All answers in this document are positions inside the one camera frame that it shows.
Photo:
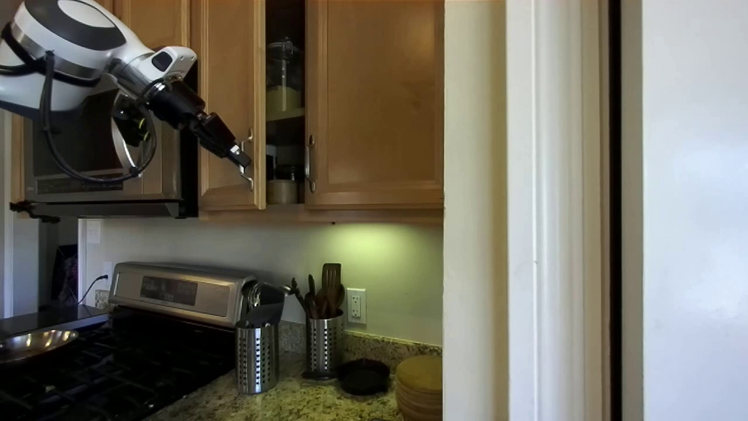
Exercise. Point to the stainless steel microwave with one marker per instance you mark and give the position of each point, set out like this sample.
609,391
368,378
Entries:
77,153

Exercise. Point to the stainless steel stove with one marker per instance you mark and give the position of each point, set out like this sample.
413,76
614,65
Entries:
85,381

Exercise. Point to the wooden spatula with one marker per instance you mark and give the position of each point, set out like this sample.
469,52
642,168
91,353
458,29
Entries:
331,283

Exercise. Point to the glass jar yellow contents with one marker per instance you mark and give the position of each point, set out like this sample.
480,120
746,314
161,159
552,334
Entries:
283,85

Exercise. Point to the small white jar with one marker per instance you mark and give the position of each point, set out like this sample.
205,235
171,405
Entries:
283,191

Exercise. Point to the white door frame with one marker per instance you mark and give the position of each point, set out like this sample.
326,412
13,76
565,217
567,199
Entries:
556,210

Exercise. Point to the white wall outlet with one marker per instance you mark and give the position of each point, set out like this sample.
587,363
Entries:
102,300
357,305

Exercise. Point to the wooden wall cabinet body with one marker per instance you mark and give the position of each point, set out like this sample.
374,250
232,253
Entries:
336,215

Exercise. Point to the perforated steel utensil holder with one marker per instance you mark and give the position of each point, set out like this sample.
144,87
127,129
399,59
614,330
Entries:
324,346
257,357

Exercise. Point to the steel pan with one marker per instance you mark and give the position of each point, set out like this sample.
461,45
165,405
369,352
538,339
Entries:
32,341

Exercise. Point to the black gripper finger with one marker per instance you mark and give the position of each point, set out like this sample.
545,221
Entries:
229,143
209,143

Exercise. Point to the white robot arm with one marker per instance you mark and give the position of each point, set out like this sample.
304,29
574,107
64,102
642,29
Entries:
70,31

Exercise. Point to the wide wooden cabinet door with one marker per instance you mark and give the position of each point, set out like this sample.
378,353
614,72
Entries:
229,54

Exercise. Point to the black round bowl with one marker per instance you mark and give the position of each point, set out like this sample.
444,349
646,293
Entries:
362,374

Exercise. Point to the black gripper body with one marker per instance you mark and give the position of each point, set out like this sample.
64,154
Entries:
184,107

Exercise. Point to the small wooden cabinet door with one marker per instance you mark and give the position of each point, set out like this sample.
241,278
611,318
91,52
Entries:
154,19

